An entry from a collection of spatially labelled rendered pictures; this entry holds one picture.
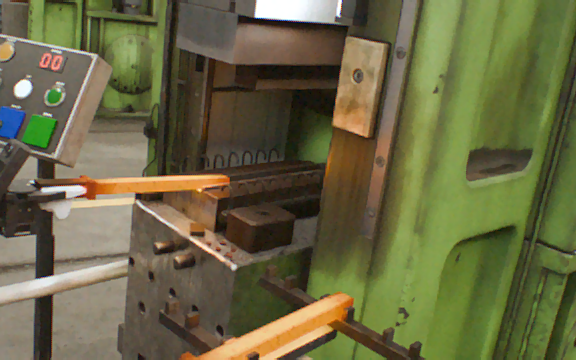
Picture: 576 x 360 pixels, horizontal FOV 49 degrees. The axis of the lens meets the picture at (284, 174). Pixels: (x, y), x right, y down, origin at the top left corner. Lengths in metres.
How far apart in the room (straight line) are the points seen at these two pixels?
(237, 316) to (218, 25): 0.57
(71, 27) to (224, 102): 4.57
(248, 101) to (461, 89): 0.69
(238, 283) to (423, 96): 0.49
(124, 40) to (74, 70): 4.38
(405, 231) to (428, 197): 0.09
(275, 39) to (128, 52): 4.79
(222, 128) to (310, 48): 0.36
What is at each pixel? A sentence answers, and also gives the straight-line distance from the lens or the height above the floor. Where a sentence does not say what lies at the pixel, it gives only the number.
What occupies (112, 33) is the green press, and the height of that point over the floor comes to 0.77.
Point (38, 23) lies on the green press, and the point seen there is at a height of 0.79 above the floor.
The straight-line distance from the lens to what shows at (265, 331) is 0.90.
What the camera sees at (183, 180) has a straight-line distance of 1.34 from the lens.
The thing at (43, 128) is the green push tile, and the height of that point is 1.02.
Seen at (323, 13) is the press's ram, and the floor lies 1.38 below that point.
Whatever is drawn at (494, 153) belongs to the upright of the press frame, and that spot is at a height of 1.15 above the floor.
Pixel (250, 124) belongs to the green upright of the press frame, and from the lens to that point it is 1.68.
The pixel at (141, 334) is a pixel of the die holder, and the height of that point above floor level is 0.61.
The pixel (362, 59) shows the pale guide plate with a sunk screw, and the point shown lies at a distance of 1.18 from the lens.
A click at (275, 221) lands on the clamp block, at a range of 1.29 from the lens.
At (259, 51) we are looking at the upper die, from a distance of 1.30.
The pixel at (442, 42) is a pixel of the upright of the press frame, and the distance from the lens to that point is 1.12.
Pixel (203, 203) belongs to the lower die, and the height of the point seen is 0.96.
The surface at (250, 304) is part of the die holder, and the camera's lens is 1.30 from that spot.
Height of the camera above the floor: 1.44
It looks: 17 degrees down
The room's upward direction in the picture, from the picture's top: 8 degrees clockwise
